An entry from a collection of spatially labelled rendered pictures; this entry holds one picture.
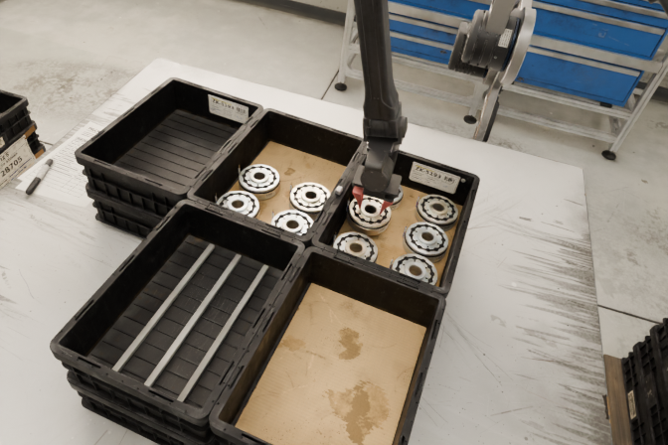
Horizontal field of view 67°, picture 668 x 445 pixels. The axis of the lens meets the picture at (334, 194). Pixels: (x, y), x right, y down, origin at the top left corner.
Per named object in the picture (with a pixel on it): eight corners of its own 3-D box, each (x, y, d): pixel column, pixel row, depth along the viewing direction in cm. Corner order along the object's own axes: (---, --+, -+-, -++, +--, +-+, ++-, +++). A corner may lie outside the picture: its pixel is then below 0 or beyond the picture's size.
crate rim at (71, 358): (184, 204, 113) (183, 197, 111) (307, 251, 107) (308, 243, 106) (48, 355, 85) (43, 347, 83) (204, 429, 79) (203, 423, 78)
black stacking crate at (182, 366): (188, 233, 119) (183, 199, 112) (303, 278, 114) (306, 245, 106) (64, 380, 92) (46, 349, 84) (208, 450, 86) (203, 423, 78)
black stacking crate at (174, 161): (176, 110, 153) (172, 77, 145) (264, 140, 147) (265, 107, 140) (83, 191, 126) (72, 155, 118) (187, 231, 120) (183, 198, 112)
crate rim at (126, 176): (172, 82, 147) (171, 74, 145) (265, 113, 141) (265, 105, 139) (73, 162, 119) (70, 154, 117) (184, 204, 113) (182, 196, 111)
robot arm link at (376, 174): (408, 112, 102) (366, 109, 105) (396, 146, 94) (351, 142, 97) (408, 159, 110) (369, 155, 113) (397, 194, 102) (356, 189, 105)
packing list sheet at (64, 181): (84, 120, 162) (83, 119, 162) (150, 139, 159) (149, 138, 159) (8, 186, 139) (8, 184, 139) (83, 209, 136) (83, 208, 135)
